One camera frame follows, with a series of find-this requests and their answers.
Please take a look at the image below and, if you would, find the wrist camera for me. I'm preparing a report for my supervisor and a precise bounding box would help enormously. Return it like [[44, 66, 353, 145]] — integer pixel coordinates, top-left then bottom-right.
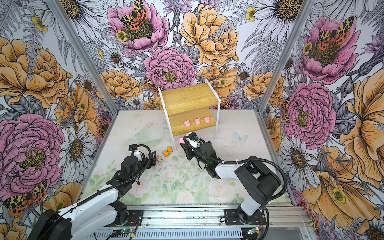
[[188, 136, 202, 149], [129, 144, 138, 153]]

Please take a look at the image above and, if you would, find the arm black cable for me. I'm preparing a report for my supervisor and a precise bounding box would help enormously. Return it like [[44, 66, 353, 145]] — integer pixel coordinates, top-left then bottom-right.
[[76, 143, 154, 208], [183, 134, 288, 200]]

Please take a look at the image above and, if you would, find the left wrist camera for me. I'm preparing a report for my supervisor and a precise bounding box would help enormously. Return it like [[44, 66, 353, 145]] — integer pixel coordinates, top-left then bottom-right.
[[129, 144, 138, 153]]

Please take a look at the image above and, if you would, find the bamboo two-tier shelf white frame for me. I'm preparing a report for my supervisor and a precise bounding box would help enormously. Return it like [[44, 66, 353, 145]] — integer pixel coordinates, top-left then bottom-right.
[[159, 80, 221, 148]]

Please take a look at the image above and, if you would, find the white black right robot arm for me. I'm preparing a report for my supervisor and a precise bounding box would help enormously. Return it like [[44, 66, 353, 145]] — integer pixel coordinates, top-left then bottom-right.
[[179, 136, 288, 225]]

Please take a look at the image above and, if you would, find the pink truck green bed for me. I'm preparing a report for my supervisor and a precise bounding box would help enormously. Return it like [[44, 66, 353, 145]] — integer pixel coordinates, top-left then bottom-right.
[[156, 156, 164, 163]]

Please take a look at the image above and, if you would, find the green circuit board left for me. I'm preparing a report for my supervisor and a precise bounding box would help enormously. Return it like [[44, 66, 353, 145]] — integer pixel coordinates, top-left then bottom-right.
[[113, 229, 137, 238]]

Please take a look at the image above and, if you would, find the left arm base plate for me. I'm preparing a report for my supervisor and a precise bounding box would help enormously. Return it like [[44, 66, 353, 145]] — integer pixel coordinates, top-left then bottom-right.
[[107, 210, 144, 227]]

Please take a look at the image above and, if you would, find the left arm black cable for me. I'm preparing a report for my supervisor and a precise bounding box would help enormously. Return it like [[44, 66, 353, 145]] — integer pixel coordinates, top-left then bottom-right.
[[76, 143, 154, 208]]

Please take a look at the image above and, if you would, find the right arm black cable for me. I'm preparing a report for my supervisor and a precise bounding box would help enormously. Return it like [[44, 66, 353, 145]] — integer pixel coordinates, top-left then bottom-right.
[[183, 134, 288, 200]]

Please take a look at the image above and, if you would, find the green circuit board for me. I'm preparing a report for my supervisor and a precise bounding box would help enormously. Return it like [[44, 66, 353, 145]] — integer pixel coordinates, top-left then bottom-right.
[[113, 229, 137, 238], [247, 227, 260, 235]]

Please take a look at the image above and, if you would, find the green circuit board right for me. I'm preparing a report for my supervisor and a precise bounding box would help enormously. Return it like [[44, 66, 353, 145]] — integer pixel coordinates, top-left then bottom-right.
[[247, 227, 260, 235]]

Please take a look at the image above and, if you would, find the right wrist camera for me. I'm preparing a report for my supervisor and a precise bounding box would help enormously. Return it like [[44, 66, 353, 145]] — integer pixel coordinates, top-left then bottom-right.
[[188, 136, 202, 149]]

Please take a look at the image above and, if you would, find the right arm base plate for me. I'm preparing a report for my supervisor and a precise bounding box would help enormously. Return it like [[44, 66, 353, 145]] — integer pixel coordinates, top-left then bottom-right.
[[224, 209, 267, 226]]

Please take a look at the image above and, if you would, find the aluminium mounting rail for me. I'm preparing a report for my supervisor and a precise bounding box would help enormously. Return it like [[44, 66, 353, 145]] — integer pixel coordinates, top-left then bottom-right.
[[128, 203, 310, 230]]

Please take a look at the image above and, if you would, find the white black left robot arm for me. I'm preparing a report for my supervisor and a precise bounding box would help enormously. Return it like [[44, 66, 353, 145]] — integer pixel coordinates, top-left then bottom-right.
[[28, 151, 157, 240]]

